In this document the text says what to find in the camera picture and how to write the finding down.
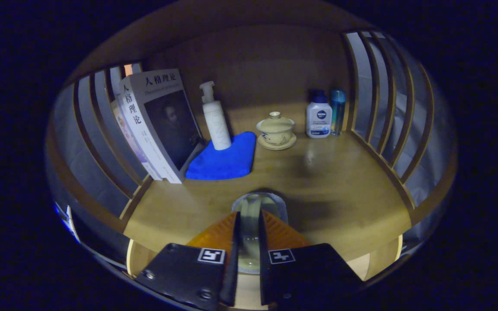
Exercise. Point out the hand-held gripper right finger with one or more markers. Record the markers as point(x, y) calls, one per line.
point(264, 268)

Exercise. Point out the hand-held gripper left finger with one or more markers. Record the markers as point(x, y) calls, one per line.
point(235, 268)

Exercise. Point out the wooden countertop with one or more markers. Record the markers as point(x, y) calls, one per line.
point(339, 185)

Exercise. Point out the wooden cabinet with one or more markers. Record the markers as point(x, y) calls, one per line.
point(253, 65)

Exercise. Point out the blue folded cloth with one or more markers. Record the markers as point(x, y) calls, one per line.
point(223, 164)

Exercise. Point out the beige lidded teacup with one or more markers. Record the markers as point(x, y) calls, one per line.
point(276, 129)

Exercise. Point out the white pump bottle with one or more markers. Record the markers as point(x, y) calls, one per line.
point(216, 125)

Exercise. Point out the white lotion bottle blue cap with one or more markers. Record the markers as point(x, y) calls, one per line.
point(318, 116)

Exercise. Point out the thin pale purple book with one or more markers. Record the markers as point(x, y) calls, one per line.
point(131, 138)

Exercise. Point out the thick white book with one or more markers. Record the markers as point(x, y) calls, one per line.
point(162, 116)

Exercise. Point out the teal slim bottle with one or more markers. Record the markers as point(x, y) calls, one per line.
point(338, 110)

